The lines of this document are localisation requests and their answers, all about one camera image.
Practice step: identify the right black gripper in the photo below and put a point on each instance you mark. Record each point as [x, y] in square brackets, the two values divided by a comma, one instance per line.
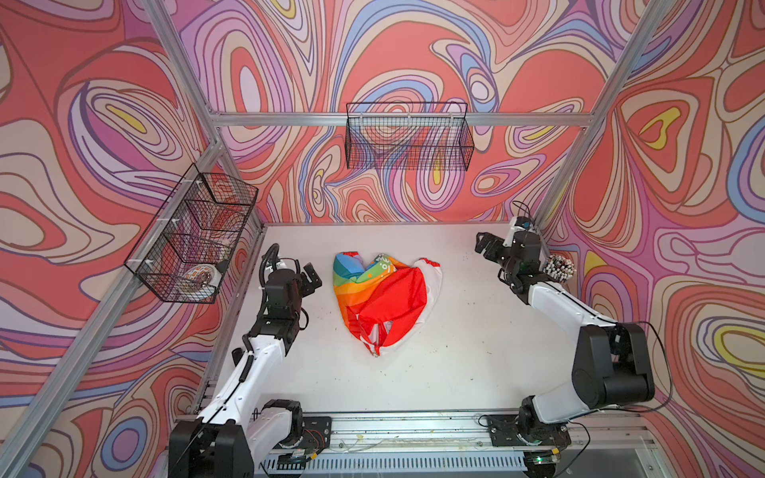
[494, 243]

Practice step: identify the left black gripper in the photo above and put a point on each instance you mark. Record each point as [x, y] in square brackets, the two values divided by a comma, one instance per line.
[307, 288]

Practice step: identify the rainbow red white kids jacket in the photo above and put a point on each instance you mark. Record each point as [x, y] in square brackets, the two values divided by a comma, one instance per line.
[386, 302]

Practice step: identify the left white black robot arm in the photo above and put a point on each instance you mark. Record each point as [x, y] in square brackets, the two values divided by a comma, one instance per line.
[234, 434]

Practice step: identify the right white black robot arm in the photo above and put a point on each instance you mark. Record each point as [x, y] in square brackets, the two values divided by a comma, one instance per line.
[611, 365]

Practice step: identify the clear cup of pencils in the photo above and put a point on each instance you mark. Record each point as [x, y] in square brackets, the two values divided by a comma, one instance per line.
[559, 268]

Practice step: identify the black wire basket left wall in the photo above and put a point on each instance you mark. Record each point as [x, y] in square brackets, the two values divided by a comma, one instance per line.
[201, 222]

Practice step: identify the black wire basket wall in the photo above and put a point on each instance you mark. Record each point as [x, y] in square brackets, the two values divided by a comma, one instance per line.
[201, 222]
[402, 135]

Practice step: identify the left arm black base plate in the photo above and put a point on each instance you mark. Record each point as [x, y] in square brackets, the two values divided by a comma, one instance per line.
[315, 437]

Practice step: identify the black wire basket back wall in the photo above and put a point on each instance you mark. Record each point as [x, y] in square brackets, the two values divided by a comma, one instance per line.
[402, 135]

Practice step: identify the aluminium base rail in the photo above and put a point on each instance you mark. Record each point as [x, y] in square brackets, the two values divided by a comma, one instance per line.
[453, 443]

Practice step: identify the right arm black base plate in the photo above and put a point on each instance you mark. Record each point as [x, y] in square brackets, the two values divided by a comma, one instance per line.
[509, 430]

